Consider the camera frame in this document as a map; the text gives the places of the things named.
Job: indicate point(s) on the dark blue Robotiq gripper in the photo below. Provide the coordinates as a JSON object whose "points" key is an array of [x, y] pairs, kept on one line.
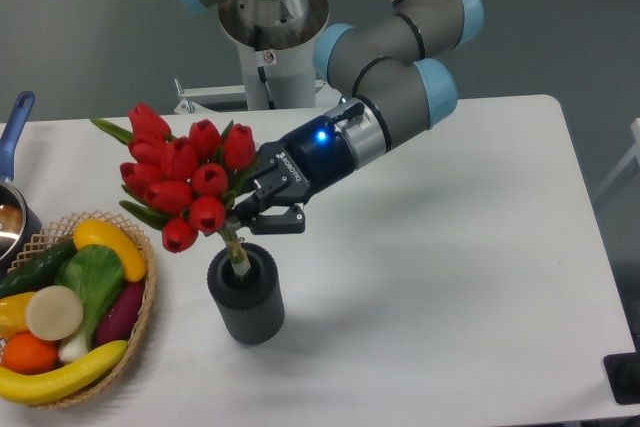
{"points": [[291, 170]]}

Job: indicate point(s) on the woven wicker basket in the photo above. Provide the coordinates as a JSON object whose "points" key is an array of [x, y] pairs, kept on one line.
{"points": [[61, 230]]}

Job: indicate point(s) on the red tulip bouquet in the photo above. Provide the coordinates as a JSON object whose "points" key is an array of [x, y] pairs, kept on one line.
{"points": [[185, 186]]}

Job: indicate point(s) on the white frame at right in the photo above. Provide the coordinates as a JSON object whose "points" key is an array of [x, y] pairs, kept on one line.
{"points": [[622, 172]]}

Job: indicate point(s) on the yellow bell pepper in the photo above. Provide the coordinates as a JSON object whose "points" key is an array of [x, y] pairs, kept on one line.
{"points": [[13, 314]]}

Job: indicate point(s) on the green bok choy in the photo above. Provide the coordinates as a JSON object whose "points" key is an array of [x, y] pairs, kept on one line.
{"points": [[95, 273]]}

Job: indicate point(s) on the dark green cucumber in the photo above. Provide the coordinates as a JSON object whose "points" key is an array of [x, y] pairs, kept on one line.
{"points": [[39, 271]]}

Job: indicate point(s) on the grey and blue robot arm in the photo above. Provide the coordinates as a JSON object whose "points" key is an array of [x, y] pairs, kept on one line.
{"points": [[391, 83]]}

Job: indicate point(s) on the purple sweet potato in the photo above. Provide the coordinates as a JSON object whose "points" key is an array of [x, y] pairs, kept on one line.
{"points": [[118, 322]]}

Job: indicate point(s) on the beige round slice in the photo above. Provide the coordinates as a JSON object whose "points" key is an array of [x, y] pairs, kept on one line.
{"points": [[54, 313]]}

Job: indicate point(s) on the orange fruit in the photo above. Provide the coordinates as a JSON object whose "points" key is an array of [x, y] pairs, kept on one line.
{"points": [[29, 355]]}

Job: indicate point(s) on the dark grey ribbed vase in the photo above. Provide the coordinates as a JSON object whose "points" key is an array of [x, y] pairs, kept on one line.
{"points": [[252, 309]]}

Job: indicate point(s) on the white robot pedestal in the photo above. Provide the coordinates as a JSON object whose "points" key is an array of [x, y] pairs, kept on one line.
{"points": [[275, 41]]}

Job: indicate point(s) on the blue handled saucepan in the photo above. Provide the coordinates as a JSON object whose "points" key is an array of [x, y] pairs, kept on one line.
{"points": [[18, 222]]}

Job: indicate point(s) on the black device at edge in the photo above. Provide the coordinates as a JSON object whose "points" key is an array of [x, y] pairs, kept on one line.
{"points": [[623, 375]]}

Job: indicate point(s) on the yellow banana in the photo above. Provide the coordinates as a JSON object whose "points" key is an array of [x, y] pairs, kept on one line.
{"points": [[52, 386]]}

